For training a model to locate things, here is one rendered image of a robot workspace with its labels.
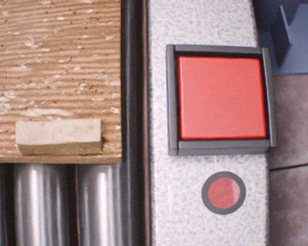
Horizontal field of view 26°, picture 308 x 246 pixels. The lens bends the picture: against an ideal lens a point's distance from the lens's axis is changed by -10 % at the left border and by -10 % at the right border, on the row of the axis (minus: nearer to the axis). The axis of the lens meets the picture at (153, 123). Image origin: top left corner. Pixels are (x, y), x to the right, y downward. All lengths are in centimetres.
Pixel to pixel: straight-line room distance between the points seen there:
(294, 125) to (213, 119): 103
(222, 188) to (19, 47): 18
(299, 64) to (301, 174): 25
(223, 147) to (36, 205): 13
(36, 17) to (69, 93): 7
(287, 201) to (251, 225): 97
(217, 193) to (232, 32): 12
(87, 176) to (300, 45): 113
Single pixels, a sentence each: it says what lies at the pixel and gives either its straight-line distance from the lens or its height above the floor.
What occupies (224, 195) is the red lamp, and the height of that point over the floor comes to 92.
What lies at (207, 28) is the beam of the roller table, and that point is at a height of 91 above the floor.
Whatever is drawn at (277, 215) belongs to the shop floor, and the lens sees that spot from 144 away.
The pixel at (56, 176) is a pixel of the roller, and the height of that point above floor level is 91.
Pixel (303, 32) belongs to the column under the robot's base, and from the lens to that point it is 159.
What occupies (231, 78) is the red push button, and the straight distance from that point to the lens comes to 50.
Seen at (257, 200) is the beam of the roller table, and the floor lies 92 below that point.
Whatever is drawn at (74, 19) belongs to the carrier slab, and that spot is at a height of 94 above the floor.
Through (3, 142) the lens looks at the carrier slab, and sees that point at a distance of 48.
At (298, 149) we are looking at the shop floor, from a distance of 149.
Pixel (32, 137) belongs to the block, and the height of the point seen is 96.
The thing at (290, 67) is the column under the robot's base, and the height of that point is 1.
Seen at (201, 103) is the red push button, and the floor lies 93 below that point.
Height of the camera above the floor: 138
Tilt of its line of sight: 71 degrees down
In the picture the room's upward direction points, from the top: 6 degrees clockwise
